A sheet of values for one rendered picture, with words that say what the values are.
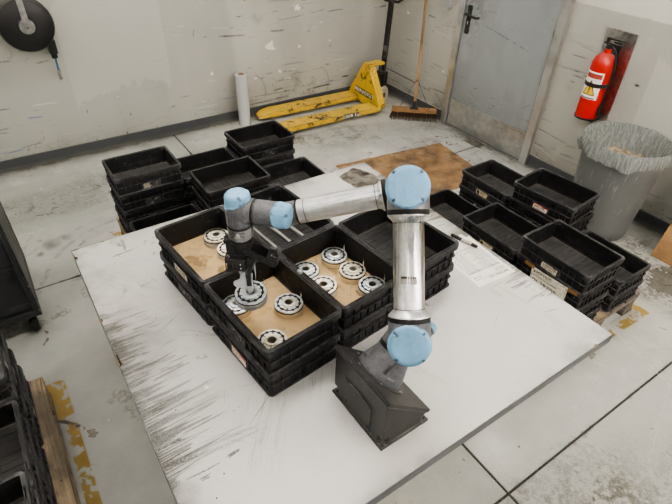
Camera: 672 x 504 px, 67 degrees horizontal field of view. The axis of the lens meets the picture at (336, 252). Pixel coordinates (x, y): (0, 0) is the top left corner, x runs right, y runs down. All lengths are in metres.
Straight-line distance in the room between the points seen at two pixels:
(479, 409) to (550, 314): 0.58
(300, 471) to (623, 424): 1.77
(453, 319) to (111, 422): 1.63
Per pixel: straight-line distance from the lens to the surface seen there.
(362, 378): 1.50
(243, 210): 1.44
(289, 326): 1.75
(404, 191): 1.33
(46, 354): 3.09
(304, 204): 1.53
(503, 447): 2.58
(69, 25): 4.65
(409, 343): 1.36
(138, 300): 2.14
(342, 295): 1.86
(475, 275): 2.25
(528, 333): 2.06
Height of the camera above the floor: 2.10
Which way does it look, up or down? 38 degrees down
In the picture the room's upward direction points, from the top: 2 degrees clockwise
